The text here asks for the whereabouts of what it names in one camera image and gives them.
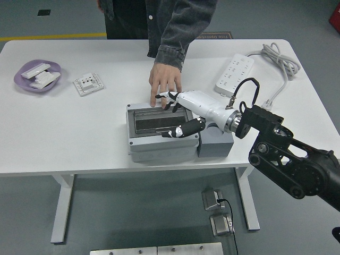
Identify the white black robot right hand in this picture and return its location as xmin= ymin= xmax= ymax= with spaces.
xmin=155 ymin=90 xmax=235 ymax=139

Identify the grey junction box with lid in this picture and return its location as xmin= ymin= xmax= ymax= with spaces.
xmin=125 ymin=102 xmax=200 ymax=163

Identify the grey cube with round hole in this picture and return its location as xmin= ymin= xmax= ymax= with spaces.
xmin=198 ymin=122 xmax=235 ymax=158

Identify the metal floor socket box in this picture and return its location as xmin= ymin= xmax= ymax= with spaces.
xmin=209 ymin=214 xmax=236 ymax=237
xmin=201 ymin=189 xmax=225 ymax=211

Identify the white power strip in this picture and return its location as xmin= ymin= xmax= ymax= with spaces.
xmin=214 ymin=53 xmax=255 ymax=96

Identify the yellow floor tape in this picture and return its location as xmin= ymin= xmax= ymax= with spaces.
xmin=0 ymin=32 xmax=107 ymax=42

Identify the black floor sign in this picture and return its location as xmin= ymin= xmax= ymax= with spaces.
xmin=195 ymin=31 xmax=233 ymax=40

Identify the white plastic clip part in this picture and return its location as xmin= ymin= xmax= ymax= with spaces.
xmin=34 ymin=71 xmax=61 ymax=83

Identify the long white plastic bar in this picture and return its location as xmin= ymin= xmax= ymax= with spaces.
xmin=21 ymin=62 xmax=52 ymax=79

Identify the small white plastic block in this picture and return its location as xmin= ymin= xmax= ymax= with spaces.
xmin=29 ymin=79 xmax=51 ymax=90

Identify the purple shallow dish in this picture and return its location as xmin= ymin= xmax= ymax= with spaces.
xmin=13 ymin=59 xmax=62 ymax=94

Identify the white table leg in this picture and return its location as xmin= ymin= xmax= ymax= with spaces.
xmin=235 ymin=167 xmax=261 ymax=231
xmin=50 ymin=174 xmax=75 ymax=244

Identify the grey metal plate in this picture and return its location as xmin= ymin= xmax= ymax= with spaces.
xmin=157 ymin=242 xmax=224 ymax=255
xmin=89 ymin=246 xmax=158 ymax=255

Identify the red object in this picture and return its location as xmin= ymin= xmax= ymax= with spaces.
xmin=328 ymin=5 xmax=340 ymax=27

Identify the white wall socket plate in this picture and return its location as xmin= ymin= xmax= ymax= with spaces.
xmin=73 ymin=73 xmax=106 ymax=98

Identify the grey power cord with plug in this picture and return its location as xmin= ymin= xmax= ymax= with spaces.
xmin=245 ymin=42 xmax=302 ymax=111

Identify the black floor cable with plug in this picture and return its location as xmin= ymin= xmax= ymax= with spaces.
xmin=216 ymin=198 xmax=240 ymax=255

